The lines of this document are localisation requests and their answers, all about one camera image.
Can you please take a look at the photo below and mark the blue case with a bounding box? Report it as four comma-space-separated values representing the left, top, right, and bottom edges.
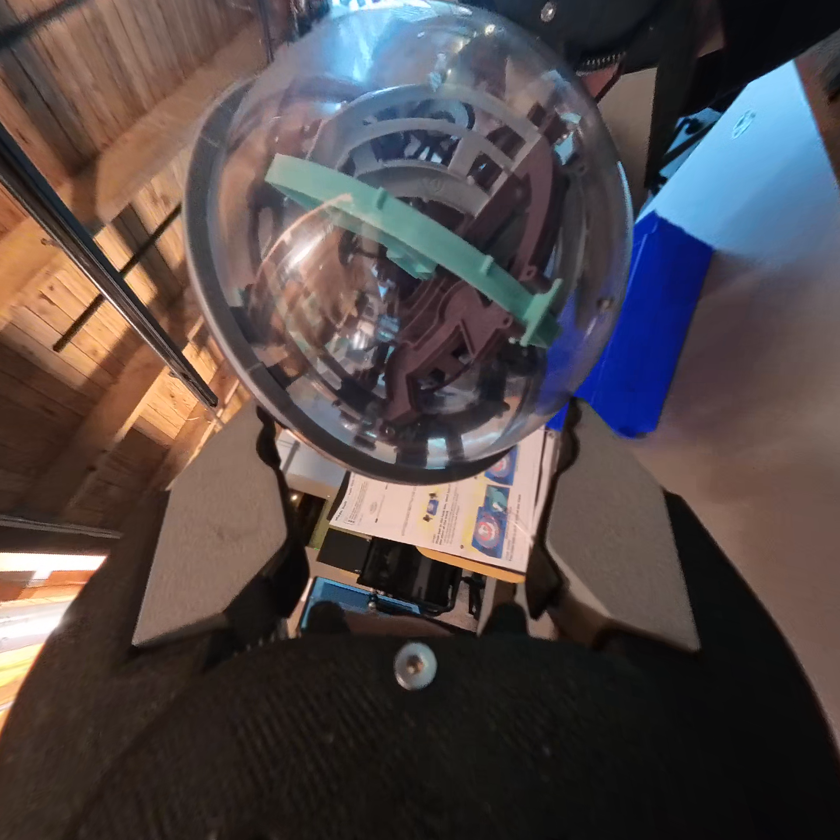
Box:
301, 576, 424, 618

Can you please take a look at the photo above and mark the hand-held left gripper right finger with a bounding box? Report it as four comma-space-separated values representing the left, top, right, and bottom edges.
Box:
522, 398, 701, 653

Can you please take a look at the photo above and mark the clear plastic maze ball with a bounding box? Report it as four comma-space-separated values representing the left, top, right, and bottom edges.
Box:
182, 0, 634, 487

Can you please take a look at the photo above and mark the black device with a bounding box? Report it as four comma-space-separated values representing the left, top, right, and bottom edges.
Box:
315, 525, 483, 618

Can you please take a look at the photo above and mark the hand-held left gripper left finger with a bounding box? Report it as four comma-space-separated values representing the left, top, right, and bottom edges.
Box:
131, 403, 311, 652

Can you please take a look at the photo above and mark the yellow wooden board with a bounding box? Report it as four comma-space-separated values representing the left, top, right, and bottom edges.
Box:
416, 543, 529, 585

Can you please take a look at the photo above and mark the black thin rod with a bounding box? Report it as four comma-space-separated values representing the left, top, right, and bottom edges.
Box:
52, 203, 182, 353

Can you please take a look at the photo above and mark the blue plastic bin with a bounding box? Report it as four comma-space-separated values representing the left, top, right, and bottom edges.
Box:
545, 60, 829, 441

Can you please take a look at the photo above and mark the white box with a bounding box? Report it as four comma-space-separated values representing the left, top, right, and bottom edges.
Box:
276, 427, 349, 501

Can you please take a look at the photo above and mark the printed instruction sheet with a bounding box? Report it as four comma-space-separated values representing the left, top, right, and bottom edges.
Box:
327, 428, 549, 573

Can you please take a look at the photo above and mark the black metal rail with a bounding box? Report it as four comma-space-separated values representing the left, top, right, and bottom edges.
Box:
0, 125, 219, 409

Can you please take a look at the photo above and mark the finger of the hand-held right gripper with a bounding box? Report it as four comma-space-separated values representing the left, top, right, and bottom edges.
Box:
587, 66, 657, 222

